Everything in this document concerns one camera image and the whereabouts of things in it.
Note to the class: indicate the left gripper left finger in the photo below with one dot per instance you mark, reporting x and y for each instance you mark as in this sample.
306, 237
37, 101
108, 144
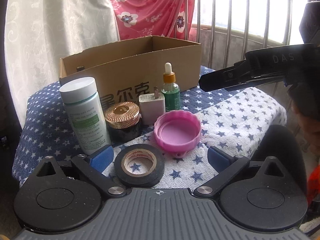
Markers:
90, 168

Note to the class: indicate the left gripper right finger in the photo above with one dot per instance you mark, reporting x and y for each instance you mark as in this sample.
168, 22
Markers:
229, 170

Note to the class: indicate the black electrical tape roll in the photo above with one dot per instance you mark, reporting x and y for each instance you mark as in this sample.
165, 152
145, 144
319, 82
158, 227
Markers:
139, 165

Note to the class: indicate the black jar rose-gold lid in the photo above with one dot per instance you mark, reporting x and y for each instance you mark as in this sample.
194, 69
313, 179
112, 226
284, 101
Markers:
123, 121

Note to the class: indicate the white green-label pill bottle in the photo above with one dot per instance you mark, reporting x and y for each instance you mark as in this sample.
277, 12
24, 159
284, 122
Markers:
82, 104

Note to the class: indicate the pink plastic lid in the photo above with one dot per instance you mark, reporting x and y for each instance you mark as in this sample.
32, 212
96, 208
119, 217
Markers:
177, 132

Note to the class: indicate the white USB wall charger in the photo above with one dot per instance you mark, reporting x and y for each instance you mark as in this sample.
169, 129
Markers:
152, 106

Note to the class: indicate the green glass dropper bottle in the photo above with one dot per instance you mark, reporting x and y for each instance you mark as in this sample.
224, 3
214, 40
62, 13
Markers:
170, 89

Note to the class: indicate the blue star-patterned cloth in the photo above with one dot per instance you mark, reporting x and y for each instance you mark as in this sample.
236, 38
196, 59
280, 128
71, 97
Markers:
234, 122

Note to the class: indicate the metal window railing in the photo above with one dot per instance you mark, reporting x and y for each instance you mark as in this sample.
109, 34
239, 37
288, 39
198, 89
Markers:
227, 29

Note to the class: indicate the black cylindrical tube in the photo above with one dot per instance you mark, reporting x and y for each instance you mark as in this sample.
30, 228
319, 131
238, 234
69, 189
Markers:
80, 68

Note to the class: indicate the brown cardboard box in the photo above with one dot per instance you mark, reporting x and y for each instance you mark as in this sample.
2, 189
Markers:
124, 70

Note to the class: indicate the pink floral cloth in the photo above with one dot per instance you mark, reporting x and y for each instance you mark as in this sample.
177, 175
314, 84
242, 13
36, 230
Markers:
167, 18

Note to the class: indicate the white patterned curtain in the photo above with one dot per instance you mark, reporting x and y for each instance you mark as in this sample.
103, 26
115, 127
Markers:
38, 33

